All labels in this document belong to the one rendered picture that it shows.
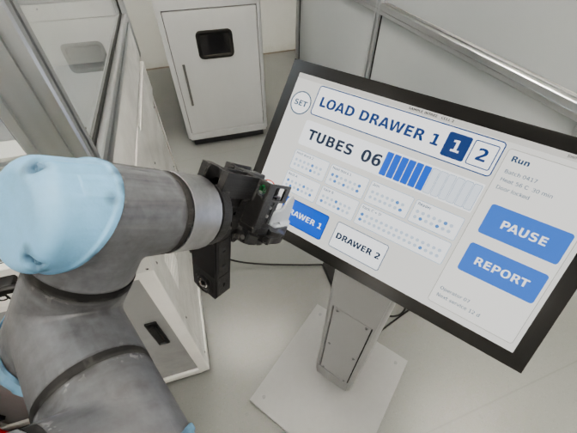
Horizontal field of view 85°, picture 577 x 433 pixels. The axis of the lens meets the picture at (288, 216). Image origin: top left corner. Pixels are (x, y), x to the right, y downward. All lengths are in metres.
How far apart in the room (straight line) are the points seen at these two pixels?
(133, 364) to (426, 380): 1.42
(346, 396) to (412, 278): 0.96
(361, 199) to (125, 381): 0.41
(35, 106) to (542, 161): 0.68
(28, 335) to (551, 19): 1.18
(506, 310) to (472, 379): 1.13
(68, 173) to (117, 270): 0.07
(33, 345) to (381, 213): 0.45
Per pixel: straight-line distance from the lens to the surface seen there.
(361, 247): 0.54
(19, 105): 0.57
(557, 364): 1.89
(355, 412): 1.43
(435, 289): 0.54
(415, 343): 1.62
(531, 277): 0.54
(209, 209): 0.29
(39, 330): 0.28
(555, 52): 1.15
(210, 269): 0.39
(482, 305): 0.54
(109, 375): 0.25
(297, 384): 1.43
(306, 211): 0.57
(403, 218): 0.52
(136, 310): 0.98
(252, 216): 0.37
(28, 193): 0.23
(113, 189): 0.23
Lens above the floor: 1.42
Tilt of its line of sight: 47 degrees down
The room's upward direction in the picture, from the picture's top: straight up
